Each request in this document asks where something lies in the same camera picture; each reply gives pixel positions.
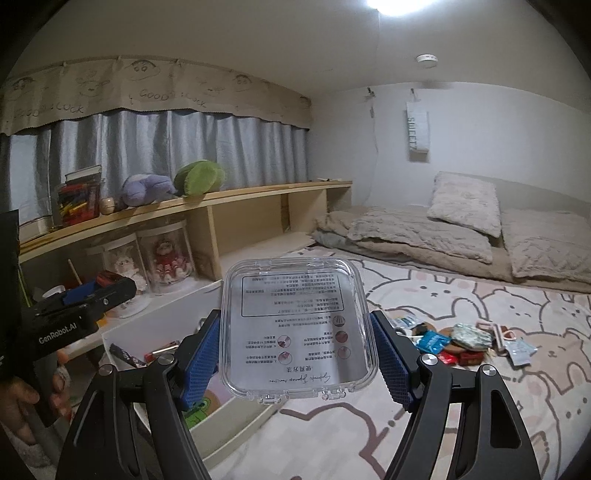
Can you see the white hanging pouch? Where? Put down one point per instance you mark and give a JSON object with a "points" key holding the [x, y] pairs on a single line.
{"points": [[418, 134]]}

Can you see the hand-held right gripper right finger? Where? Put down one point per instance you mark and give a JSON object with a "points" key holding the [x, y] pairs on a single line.
{"points": [[392, 364]]}

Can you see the white storage box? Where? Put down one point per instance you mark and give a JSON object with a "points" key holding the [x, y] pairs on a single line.
{"points": [[152, 323]]}

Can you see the blue and white packet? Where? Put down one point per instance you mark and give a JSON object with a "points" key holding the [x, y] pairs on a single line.
{"points": [[519, 350], [401, 321]]}

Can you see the purple plush toy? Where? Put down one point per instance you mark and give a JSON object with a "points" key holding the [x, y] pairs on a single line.
{"points": [[145, 188]]}

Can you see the white doll in clear case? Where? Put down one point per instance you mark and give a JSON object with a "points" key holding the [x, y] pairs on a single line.
{"points": [[121, 267]]}

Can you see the person's left hand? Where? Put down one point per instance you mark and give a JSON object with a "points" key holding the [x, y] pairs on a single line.
{"points": [[18, 406]]}

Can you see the clear plastic case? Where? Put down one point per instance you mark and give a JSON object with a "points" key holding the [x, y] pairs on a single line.
{"points": [[295, 327]]}

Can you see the black printed packet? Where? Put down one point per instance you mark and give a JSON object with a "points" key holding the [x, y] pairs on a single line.
{"points": [[127, 355]]}

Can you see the grey curtain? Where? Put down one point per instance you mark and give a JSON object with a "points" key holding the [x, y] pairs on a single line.
{"points": [[184, 147]]}

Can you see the cork coaster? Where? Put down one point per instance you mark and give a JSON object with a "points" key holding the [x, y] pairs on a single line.
{"points": [[450, 332]]}

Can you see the small candle jar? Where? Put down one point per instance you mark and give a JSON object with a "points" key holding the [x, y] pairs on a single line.
{"points": [[107, 205]]}

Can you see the fluffy beige pillow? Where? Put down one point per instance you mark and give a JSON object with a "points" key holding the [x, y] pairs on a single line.
{"points": [[466, 203]]}

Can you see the beige headboard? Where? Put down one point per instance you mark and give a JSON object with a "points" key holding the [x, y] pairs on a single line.
{"points": [[531, 194]]}

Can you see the green and white packet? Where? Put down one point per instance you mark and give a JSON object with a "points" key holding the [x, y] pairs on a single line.
{"points": [[471, 334]]}

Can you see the ceiling light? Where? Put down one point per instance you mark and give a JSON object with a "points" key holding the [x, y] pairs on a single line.
{"points": [[397, 4]]}

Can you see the dark book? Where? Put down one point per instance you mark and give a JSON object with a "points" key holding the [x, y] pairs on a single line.
{"points": [[83, 174]]}

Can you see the red doll in clear case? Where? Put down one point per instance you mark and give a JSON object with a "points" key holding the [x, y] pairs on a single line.
{"points": [[166, 261]]}

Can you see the white smoke detector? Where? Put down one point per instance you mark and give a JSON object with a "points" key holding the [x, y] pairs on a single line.
{"points": [[427, 59]]}

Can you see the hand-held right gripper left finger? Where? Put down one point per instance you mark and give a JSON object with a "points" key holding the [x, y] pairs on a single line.
{"points": [[198, 364]]}

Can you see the red lighter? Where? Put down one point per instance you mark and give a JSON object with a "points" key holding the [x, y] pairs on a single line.
{"points": [[161, 351]]}

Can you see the bear-printed bed sheet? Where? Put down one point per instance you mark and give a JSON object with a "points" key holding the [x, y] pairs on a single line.
{"points": [[461, 415]]}

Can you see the clear container of crayons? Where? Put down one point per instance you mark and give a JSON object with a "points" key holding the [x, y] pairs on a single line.
{"points": [[78, 203]]}

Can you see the red snack packet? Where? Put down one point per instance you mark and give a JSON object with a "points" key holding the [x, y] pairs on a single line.
{"points": [[445, 357]]}

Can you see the folded beige knit blanket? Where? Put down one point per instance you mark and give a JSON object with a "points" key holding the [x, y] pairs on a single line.
{"points": [[415, 235]]}

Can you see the blue foil packet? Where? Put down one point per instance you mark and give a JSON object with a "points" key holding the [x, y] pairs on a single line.
{"points": [[434, 341]]}

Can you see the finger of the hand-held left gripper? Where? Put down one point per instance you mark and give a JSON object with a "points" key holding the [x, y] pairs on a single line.
{"points": [[115, 293], [78, 295]]}

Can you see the wooden shelf unit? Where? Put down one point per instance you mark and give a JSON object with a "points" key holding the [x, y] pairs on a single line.
{"points": [[249, 217]]}

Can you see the green plush toy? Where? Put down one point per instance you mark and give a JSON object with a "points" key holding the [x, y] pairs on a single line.
{"points": [[199, 177]]}

